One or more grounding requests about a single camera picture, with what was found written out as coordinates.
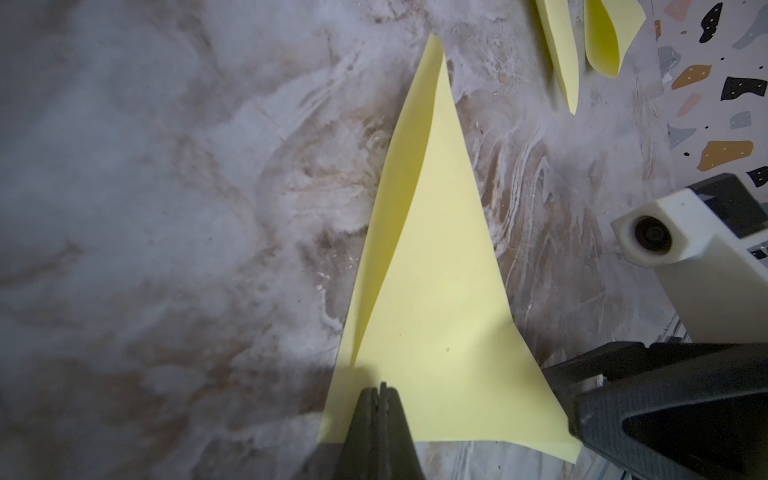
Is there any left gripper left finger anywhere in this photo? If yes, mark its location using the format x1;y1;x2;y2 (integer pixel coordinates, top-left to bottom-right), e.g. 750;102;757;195
332;388;379;480

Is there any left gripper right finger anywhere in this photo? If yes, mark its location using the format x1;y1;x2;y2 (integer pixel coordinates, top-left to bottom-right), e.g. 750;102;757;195
377;383;423;479

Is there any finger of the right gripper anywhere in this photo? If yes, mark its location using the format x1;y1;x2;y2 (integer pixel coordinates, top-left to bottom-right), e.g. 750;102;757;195
543;342;767;479

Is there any yellow square paper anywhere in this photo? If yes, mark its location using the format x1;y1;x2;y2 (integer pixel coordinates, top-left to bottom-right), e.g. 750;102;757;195
318;36;581;462
536;0;580;115
584;0;646;78

